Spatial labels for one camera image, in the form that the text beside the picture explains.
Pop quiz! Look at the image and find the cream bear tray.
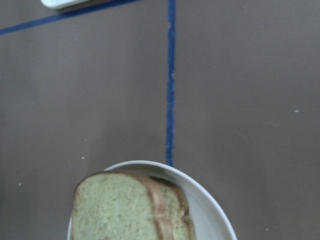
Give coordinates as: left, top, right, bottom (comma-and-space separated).
41, 0, 90, 10

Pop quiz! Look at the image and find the bread slice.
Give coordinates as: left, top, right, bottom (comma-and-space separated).
150, 176, 197, 240
70, 170, 174, 240

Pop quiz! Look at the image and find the white round plate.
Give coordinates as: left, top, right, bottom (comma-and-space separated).
67, 160, 236, 240

